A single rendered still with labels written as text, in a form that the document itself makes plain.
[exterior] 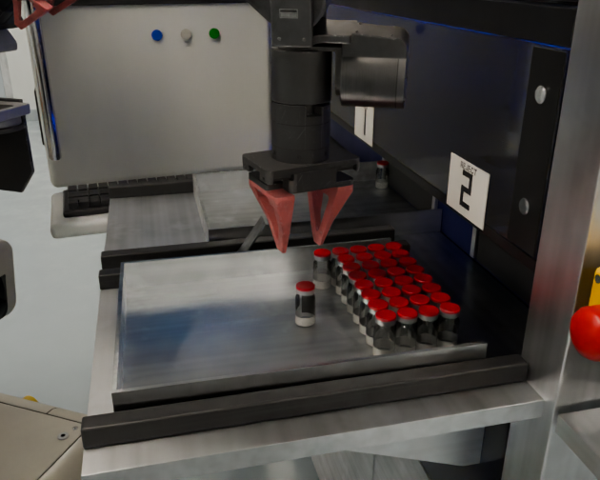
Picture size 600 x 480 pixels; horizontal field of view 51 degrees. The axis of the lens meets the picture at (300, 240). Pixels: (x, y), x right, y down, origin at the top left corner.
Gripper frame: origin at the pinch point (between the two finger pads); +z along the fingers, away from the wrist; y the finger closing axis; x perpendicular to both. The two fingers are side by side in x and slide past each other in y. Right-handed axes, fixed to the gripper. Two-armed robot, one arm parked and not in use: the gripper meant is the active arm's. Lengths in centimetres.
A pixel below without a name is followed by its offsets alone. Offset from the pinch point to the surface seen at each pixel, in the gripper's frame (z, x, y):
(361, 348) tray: 9.2, -8.5, 2.7
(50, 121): 3, 78, -14
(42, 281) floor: 101, 211, -13
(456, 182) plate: -4.7, -3.2, 17.7
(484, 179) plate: -6.8, -8.6, 16.3
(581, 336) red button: -2.3, -28.9, 7.7
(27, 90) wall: 80, 546, 20
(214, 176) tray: 7.4, 45.1, 7.1
